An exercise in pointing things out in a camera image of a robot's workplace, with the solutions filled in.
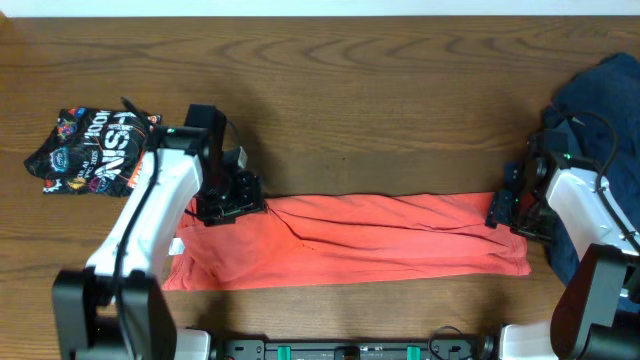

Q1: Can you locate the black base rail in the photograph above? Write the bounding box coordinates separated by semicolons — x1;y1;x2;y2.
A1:
211;335;498;360

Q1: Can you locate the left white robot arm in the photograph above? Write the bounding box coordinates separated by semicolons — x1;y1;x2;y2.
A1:
52;126;265;359

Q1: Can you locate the navy blue garment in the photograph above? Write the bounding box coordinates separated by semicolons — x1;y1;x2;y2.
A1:
542;52;640;314

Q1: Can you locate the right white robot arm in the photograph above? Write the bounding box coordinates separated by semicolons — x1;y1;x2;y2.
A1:
486;152;639;359

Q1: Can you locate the black printed folded t-shirt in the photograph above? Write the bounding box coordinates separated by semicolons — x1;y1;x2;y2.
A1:
24;107;162;197

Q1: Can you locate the orange printed t-shirt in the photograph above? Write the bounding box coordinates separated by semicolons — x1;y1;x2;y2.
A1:
163;193;531;291

